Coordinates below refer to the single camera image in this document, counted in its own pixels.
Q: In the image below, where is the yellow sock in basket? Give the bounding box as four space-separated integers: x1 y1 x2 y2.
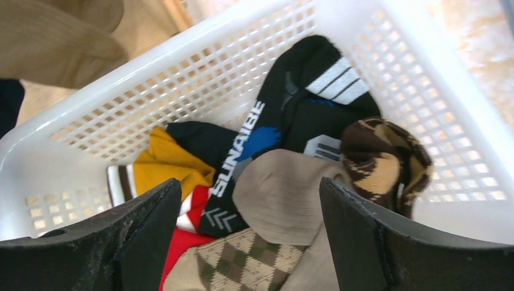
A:
129 127 215 200

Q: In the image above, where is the wooden hanger rack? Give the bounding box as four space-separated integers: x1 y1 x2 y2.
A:
16 1 179 125

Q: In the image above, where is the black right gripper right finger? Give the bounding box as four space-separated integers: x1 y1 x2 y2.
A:
319 178 513 290

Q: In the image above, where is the white plastic laundry basket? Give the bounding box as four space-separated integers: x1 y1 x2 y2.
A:
1 1 513 244

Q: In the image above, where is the beige argyle sock in basket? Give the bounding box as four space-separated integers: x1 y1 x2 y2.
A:
164 149 349 290

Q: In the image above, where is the red sock in basket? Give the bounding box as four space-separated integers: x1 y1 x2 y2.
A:
158 186 214 291

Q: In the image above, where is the brown hanging sock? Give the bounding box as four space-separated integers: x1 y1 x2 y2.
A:
1 0 128 89

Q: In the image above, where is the black sock in basket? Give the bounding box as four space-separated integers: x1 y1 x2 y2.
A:
166 35 381 238

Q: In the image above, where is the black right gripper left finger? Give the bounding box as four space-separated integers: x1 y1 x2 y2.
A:
1 178 182 290

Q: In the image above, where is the navy white red hanging sock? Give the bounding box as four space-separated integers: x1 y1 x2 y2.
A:
0 79 25 138

